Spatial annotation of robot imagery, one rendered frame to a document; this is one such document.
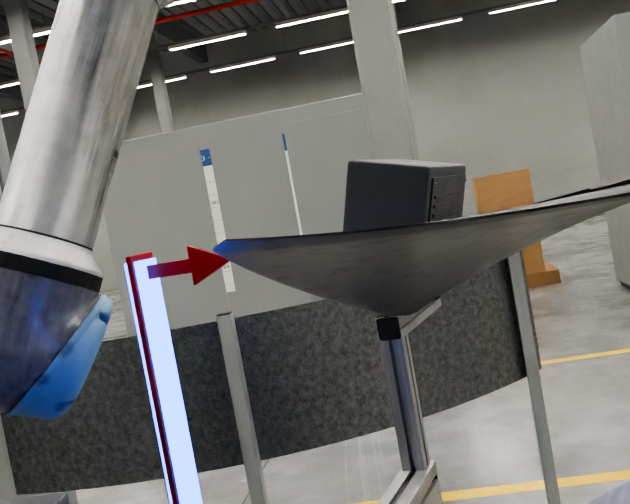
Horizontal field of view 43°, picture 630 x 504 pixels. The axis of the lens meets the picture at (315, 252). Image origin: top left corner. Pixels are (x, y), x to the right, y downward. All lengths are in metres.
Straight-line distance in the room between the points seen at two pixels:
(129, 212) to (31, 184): 6.20
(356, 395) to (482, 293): 0.53
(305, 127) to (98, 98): 5.83
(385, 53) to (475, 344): 2.63
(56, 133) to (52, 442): 1.75
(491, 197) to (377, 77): 3.96
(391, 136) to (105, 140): 4.06
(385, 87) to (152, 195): 2.73
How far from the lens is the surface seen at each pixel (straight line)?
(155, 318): 0.49
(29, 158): 0.72
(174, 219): 6.77
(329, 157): 6.48
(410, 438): 1.02
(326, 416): 2.26
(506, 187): 8.53
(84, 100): 0.72
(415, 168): 1.01
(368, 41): 4.80
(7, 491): 2.50
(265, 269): 0.42
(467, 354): 2.46
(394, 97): 4.75
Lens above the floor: 1.20
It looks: 3 degrees down
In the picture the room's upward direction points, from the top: 10 degrees counter-clockwise
